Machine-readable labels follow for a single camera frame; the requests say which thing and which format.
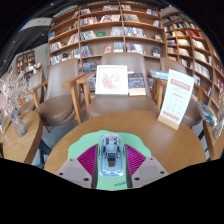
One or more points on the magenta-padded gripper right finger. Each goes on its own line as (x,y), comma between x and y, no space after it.
(136,160)

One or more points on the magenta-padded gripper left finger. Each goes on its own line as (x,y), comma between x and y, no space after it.
(88,160)

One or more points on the transparent blue computer mouse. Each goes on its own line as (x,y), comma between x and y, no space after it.
(111,156)

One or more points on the green blob-shaped mouse pad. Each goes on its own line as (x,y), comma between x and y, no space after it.
(83,143)

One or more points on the brown padded wooden armchair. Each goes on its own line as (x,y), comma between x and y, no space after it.
(193,113)
(123,105)
(60,100)

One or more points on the round wooden side table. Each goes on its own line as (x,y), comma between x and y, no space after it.
(216,146)
(20,146)

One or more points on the white sign in wooden base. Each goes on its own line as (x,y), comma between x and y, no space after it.
(176,98)

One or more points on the dark blue book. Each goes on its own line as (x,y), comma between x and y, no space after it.
(136,83)

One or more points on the glass vase with dried flowers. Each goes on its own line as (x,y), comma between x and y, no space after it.
(220,126)
(16,125)

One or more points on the white framed red print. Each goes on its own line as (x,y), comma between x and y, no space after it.
(111,80)

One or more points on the stack of blue books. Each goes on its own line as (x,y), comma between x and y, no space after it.
(207,113)

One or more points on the light blue book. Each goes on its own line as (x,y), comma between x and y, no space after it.
(159,74)

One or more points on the distant wooden bookshelf unit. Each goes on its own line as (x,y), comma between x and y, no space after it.
(25,60)

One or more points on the curved wooden bookshelf unit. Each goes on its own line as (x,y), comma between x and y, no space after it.
(196,50)

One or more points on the wide wooden bookshelf unit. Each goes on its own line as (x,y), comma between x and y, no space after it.
(106,33)

